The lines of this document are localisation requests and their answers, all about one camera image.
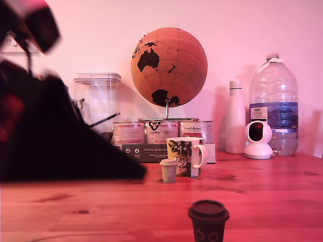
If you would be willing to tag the pale coffee capsule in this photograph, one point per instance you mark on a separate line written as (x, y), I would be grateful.
(168, 172)

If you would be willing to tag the dark brown coffee capsule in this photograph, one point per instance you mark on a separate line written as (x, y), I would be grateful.
(208, 221)

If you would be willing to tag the black coffee scoop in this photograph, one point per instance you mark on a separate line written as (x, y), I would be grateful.
(108, 118)

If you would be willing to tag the clear plastic storage container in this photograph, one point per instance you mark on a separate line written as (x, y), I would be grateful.
(101, 100)

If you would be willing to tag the tin can pink label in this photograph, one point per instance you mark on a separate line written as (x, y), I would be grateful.
(128, 133)

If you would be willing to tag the dark cardboard can tray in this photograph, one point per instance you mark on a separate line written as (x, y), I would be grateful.
(149, 153)

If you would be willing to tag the tin can black triangle mark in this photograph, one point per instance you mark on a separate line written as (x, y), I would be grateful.
(161, 133)

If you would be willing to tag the floral print mug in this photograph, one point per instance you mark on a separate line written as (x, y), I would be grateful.
(181, 151)

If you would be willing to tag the tin can script lettering label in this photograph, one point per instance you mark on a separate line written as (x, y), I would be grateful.
(194, 129)

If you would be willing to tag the cork globe on metal stand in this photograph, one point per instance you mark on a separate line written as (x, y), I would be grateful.
(176, 65)

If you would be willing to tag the white metal bottle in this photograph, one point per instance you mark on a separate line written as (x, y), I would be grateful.
(235, 126)

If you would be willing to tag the large clear water bottle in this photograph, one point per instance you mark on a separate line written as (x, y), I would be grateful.
(273, 88)

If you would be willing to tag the white wall light switch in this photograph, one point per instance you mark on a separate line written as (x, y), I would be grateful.
(7, 49)

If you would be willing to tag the small white round camera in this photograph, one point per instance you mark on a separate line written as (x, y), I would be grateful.
(265, 133)

